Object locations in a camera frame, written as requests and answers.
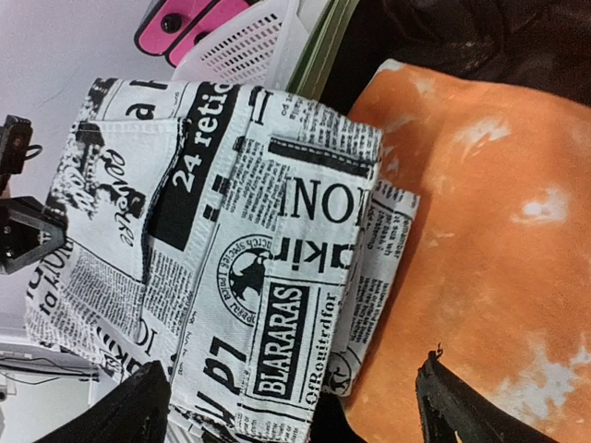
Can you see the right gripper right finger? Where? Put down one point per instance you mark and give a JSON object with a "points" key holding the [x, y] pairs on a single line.
{"points": [[451, 411]]}

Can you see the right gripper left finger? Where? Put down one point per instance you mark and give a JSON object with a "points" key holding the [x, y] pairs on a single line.
{"points": [[135, 411]]}

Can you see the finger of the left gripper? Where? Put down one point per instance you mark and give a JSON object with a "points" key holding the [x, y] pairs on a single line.
{"points": [[29, 232]]}

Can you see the orange snack bag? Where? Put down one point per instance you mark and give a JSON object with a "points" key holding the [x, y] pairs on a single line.
{"points": [[496, 269]]}

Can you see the newspaper print garment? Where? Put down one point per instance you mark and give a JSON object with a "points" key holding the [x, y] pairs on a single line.
{"points": [[242, 237]]}

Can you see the white perforated plastic basket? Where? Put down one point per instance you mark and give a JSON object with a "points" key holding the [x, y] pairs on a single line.
{"points": [[260, 46]]}

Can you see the green hard-shell suitcase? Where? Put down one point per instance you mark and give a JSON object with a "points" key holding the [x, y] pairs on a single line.
{"points": [[539, 44]]}

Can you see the black pink drawer organizer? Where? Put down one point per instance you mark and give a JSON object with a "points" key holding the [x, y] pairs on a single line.
{"points": [[170, 29]]}

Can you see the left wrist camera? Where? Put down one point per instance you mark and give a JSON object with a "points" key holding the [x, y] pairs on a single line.
{"points": [[16, 147]]}

